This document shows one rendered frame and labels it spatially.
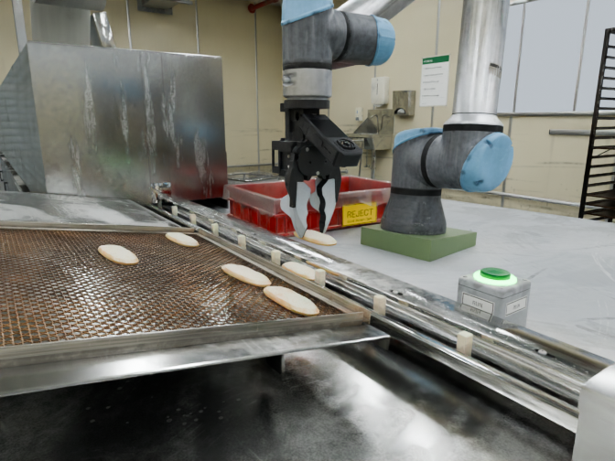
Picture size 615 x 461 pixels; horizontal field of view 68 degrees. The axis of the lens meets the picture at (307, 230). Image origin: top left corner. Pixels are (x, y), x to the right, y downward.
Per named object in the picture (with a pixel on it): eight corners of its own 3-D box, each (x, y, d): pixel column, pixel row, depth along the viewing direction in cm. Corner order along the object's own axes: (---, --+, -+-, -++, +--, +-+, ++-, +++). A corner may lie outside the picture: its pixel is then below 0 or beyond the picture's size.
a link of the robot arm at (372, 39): (355, 26, 81) (305, 19, 75) (401, 12, 72) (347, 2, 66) (355, 72, 83) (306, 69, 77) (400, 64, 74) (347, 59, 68)
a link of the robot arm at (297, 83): (341, 69, 68) (296, 66, 64) (341, 101, 69) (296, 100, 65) (313, 74, 74) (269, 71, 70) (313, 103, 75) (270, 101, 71)
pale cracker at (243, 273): (277, 286, 60) (278, 278, 60) (254, 288, 58) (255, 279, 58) (236, 267, 68) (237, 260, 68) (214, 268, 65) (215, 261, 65)
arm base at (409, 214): (402, 222, 118) (404, 184, 116) (457, 230, 108) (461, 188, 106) (367, 228, 107) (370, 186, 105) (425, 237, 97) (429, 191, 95)
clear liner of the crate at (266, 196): (416, 218, 136) (418, 185, 134) (273, 239, 111) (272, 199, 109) (350, 201, 164) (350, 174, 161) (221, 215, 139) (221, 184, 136)
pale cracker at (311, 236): (343, 243, 71) (343, 237, 70) (323, 248, 68) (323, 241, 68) (306, 231, 78) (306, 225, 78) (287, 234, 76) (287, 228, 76)
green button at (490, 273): (515, 284, 63) (517, 273, 62) (499, 289, 60) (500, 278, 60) (490, 275, 66) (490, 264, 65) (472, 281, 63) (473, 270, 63)
